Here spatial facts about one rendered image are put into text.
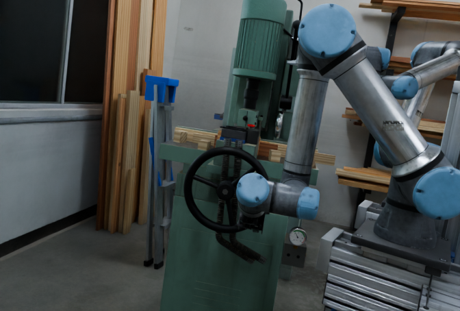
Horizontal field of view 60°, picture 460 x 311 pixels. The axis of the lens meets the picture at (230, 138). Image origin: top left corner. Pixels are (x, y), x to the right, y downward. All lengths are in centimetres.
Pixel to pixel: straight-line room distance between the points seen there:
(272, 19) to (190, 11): 276
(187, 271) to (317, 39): 107
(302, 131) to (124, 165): 208
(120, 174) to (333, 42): 232
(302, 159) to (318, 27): 34
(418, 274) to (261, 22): 99
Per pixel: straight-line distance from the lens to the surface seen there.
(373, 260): 112
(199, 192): 152
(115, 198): 299
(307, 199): 93
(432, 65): 154
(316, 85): 103
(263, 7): 156
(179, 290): 167
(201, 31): 419
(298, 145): 103
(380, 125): 92
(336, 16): 89
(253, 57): 154
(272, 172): 146
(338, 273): 116
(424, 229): 111
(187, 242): 158
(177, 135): 160
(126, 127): 292
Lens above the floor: 113
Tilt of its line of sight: 7 degrees down
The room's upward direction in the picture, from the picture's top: 8 degrees clockwise
